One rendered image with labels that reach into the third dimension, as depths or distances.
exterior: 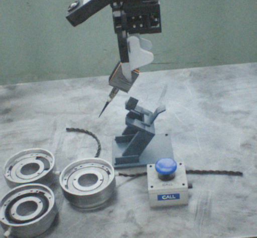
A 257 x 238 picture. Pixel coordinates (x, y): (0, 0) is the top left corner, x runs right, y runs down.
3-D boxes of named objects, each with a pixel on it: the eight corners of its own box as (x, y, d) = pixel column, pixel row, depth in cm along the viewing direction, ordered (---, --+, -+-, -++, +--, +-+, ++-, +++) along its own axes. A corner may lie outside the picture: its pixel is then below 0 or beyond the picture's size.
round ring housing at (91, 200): (72, 218, 81) (68, 202, 79) (57, 183, 89) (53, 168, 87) (125, 198, 84) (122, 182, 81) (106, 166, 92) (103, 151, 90)
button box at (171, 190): (150, 208, 81) (147, 188, 78) (148, 181, 87) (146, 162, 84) (194, 205, 80) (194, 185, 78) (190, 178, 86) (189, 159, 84)
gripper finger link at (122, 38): (129, 65, 78) (123, 16, 74) (120, 66, 78) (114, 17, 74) (129, 56, 82) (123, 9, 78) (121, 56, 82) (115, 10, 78)
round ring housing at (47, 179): (-1, 196, 88) (-6, 181, 85) (18, 162, 96) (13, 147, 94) (49, 198, 86) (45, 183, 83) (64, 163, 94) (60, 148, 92)
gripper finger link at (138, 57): (156, 84, 81) (151, 36, 77) (123, 87, 81) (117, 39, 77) (155, 78, 84) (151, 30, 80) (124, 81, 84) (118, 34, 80)
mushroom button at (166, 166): (156, 191, 81) (154, 171, 78) (155, 176, 84) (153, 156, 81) (178, 190, 81) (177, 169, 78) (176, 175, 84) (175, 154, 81)
